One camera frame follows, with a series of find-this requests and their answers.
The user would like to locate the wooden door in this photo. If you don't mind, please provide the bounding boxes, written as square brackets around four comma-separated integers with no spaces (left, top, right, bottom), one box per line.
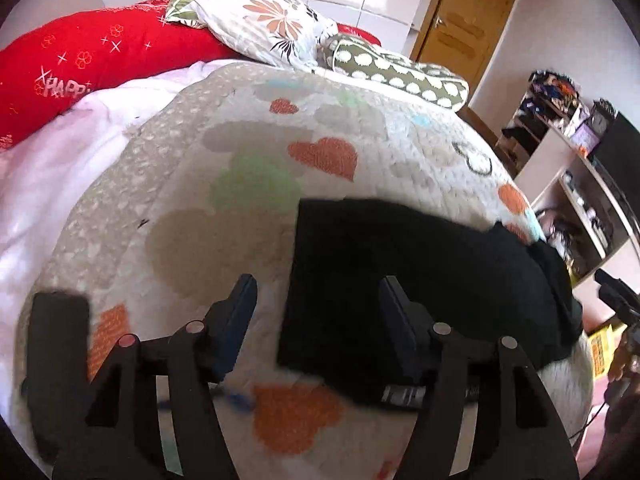
[409,0,522,97]

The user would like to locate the green white bolster pillow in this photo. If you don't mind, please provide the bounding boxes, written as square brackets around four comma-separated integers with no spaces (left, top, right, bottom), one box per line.
[320,34,470,112]

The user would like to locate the black desk clock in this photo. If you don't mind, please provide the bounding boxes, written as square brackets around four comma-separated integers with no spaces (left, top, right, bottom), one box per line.
[588,99,617,138]

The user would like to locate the black television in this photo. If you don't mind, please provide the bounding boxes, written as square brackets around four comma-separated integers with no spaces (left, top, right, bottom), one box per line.
[591,113,640,217]

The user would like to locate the white floral pillow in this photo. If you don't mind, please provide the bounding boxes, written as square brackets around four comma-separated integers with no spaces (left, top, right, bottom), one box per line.
[165,0,338,72]

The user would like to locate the white shelf cabinet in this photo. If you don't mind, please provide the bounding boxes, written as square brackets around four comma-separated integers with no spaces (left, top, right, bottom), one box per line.
[514,127,640,334]

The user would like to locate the red long pillow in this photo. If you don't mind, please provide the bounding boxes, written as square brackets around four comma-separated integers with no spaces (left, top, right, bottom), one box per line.
[0,0,240,151]

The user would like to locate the white bed sheet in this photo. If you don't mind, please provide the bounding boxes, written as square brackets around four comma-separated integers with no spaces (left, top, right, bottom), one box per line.
[1,60,229,419]

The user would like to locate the yellow printed box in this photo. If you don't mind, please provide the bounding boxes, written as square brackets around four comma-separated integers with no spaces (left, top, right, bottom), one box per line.
[588,326,616,380]

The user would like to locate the shoe rack with shoes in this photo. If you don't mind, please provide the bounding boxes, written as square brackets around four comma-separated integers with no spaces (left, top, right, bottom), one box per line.
[496,70,586,170]

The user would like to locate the black pants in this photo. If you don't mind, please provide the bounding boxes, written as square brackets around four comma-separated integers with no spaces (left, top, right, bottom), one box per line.
[277,198,582,406]

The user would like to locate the heart patterned quilt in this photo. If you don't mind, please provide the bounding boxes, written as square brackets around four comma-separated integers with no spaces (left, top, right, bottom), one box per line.
[12,62,594,480]

